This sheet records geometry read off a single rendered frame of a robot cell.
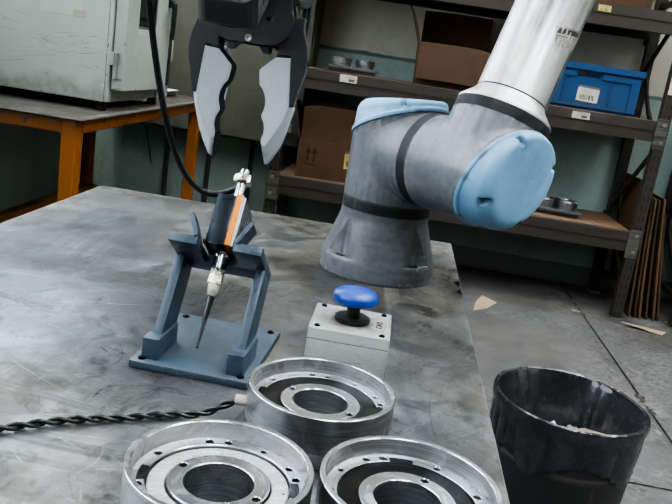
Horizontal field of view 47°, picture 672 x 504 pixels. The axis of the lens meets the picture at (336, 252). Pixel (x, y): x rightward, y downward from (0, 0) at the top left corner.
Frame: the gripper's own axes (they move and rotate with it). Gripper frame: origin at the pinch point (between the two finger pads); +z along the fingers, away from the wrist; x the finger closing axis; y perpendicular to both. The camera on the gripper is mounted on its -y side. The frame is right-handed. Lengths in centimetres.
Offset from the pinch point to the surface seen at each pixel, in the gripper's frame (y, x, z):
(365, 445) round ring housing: -20.7, -15.6, 14.4
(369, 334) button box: -2.8, -14.0, 13.7
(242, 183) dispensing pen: 1.9, -0.3, 3.5
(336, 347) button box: -3.6, -11.4, 15.1
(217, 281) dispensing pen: -3.6, -0.5, 11.2
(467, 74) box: 326, -27, -8
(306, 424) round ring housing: -19.4, -11.6, 14.5
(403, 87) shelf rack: 320, 3, 2
